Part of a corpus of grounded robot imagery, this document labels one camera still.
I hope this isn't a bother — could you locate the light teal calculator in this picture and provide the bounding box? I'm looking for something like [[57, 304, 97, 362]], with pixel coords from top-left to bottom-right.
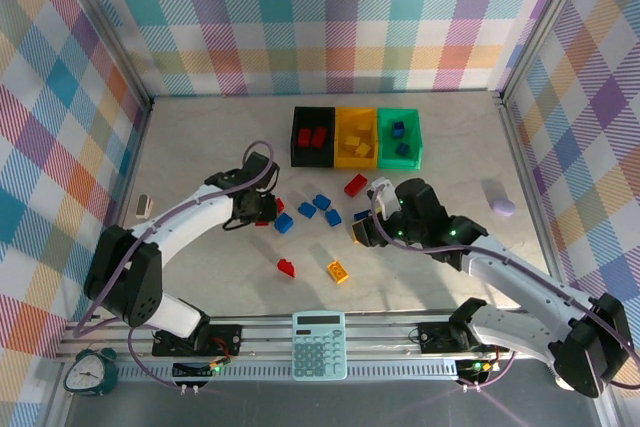
[[291, 310, 348, 382]]

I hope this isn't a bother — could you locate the aluminium frame side rail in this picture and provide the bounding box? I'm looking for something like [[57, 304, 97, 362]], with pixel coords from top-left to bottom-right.
[[87, 96, 156, 323], [494, 91, 621, 427]]

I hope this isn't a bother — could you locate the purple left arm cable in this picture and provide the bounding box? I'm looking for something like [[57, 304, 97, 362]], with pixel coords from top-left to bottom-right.
[[73, 140, 279, 392]]

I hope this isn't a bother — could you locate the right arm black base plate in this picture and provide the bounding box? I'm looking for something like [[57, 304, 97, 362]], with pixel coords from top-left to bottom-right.
[[417, 320, 481, 354]]

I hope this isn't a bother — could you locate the black plastic bin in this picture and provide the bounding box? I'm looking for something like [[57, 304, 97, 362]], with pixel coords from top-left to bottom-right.
[[290, 105, 337, 169]]

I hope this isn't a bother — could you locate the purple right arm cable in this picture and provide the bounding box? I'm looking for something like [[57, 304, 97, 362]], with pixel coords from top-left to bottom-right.
[[368, 184, 639, 393]]

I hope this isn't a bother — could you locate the perforated metal strip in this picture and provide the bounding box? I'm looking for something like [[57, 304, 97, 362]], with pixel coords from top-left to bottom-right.
[[117, 364, 461, 381]]

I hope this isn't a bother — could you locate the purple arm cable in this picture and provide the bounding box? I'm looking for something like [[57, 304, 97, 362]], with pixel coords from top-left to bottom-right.
[[368, 184, 639, 393], [73, 140, 279, 392]]

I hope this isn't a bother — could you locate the yellow plastic bin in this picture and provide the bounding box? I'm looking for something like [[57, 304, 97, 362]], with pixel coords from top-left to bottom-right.
[[333, 106, 380, 170]]

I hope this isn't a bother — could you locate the small white brown block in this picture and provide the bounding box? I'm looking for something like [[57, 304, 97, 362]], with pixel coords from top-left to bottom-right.
[[134, 193, 155, 221]]

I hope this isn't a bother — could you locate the dark green alarm clock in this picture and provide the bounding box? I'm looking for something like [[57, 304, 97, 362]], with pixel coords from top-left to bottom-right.
[[62, 344, 120, 397]]

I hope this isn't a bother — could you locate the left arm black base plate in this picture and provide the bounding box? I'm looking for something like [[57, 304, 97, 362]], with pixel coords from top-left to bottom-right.
[[151, 324, 244, 358]]

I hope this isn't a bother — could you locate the green plastic bin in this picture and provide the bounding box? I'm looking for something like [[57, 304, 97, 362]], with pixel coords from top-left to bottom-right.
[[375, 107, 425, 171]]

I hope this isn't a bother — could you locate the lilac oval eraser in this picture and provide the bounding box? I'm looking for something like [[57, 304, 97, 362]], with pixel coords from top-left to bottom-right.
[[491, 196, 516, 218]]

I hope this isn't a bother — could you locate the aluminium frame post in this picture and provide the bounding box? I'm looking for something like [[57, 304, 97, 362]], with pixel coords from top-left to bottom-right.
[[47, 0, 156, 113], [497, 0, 599, 106]]

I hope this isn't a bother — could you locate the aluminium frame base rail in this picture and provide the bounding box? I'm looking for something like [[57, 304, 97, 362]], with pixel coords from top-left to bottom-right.
[[57, 314, 609, 363]]

